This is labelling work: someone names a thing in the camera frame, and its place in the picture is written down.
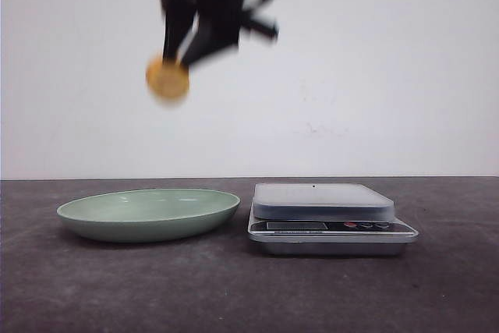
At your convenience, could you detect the silver digital kitchen scale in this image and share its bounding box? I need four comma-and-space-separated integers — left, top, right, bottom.
247, 182, 419, 257

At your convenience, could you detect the green shallow plate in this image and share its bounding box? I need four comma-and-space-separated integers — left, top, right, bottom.
56, 188, 241, 243

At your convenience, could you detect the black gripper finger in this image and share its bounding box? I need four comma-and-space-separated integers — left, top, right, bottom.
161, 7, 196, 64
180, 16, 239, 66

